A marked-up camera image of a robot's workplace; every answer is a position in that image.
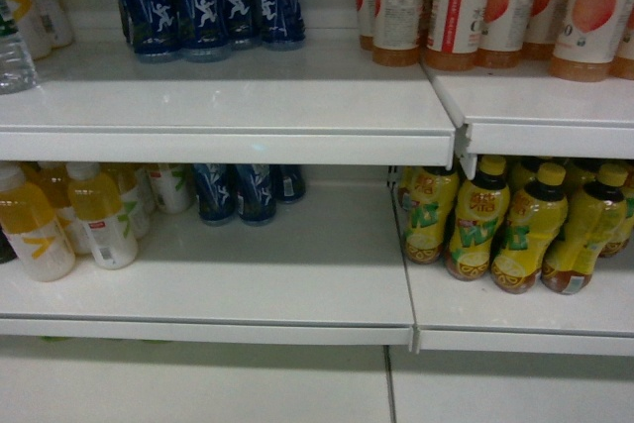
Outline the clear water bottle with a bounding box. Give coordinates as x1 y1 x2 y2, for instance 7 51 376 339
0 0 38 95

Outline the orange juice bottle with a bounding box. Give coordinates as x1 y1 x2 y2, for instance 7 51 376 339
372 0 423 66
424 0 487 71
475 0 534 68
549 0 633 82

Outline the white shelf board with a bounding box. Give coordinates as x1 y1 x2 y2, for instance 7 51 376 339
1 39 456 165

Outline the yellow lemon tea bottle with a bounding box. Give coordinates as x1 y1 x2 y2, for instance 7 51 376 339
541 163 627 295
491 162 569 294
403 166 460 264
445 155 510 281

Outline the yellow white drink bottle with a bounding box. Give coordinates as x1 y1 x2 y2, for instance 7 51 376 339
1 162 75 282
65 161 138 270

